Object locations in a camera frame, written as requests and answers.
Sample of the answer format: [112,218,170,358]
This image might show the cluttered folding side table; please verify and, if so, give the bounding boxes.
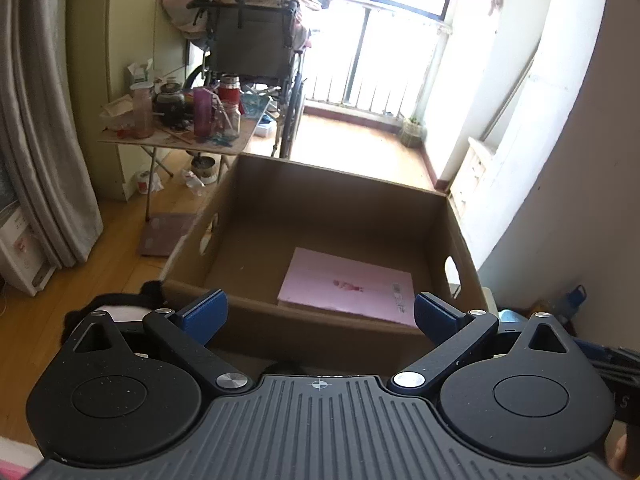
[98,96,272,192]

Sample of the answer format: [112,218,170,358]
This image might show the purple plastic bottle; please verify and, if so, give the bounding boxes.
[193,87,214,140]

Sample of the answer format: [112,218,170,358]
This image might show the dark glass teapot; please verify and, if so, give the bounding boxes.
[154,81,186,129]

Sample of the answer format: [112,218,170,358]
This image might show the potted plant by window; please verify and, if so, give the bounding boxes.
[399,116,425,148]

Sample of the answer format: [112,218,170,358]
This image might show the beige curtain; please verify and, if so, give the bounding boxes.
[1,0,103,268]

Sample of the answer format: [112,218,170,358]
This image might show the black wheelchair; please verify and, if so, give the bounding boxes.
[183,0,306,158]

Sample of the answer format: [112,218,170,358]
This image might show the plush doll black hair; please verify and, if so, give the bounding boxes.
[61,281,166,346]

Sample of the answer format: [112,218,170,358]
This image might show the white water dispenser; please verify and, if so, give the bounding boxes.
[0,203,56,297]

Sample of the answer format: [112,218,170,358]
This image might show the pink plastic tumbler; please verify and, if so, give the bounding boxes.
[130,81,154,139]

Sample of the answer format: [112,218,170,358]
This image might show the red thermos bottle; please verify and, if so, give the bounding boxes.
[217,75,243,113]

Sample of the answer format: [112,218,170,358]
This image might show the pink paper booklet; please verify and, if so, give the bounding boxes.
[278,248,416,327]

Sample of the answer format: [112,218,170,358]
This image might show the person right hand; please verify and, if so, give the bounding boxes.
[608,434,639,479]

